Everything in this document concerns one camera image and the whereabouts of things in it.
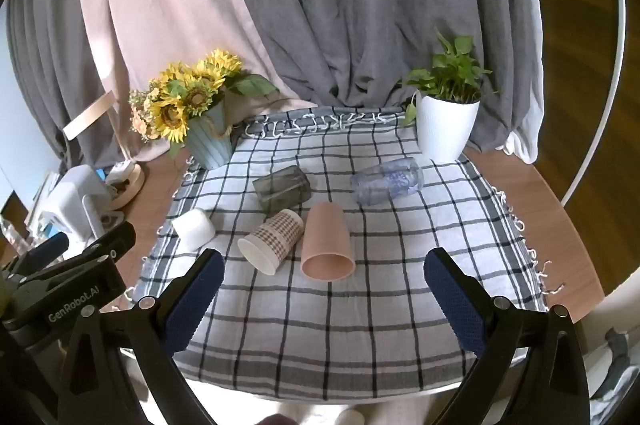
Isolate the beige wooden strip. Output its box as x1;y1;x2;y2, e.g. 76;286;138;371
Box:
62;91;115;140

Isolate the pink curtain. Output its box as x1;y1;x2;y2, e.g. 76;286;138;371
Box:
79;0;302;162

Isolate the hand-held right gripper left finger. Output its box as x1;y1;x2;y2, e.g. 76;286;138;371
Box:
60;248;226;425

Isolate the white sheer curtain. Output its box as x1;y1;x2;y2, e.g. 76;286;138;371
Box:
500;0;546;164

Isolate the green pothos plant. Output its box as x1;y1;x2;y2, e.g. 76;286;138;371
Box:
400;27;494;126

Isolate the white plastic appliance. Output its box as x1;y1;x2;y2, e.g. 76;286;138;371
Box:
37;164;119;252

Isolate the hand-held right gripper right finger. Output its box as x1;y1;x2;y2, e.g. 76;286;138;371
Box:
423;247;592;425

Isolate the white hoop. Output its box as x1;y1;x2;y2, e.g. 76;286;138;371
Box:
559;0;629;208

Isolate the grey checked tablecloth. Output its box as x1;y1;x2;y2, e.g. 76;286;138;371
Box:
127;106;564;404

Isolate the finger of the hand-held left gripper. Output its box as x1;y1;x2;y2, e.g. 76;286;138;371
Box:
7;232;71;278
60;221;137;267

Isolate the white ribbed plant pot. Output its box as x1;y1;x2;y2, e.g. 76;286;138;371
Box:
415;90;481;164

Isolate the dark grey glass cup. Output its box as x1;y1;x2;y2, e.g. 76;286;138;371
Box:
252;165;314;216

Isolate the clear blue patterned cup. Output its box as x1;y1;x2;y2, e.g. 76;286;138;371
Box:
349;157;425;206

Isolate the pink plastic cup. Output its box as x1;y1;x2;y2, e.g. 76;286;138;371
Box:
300;202;356;282

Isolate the blue ribbed vase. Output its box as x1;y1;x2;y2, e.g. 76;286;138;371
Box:
185;101;237;170

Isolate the sunflower bouquet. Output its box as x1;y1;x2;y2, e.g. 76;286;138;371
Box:
128;49;279;158

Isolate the checked paper cup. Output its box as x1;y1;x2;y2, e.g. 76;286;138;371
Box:
237;208;306;276

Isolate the small white cup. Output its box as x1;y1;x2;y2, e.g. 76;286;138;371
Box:
171;208;217;250

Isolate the grey curtain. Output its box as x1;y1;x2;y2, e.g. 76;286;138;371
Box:
5;0;544;172

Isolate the round wooden stand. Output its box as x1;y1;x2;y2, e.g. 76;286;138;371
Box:
102;160;146;210

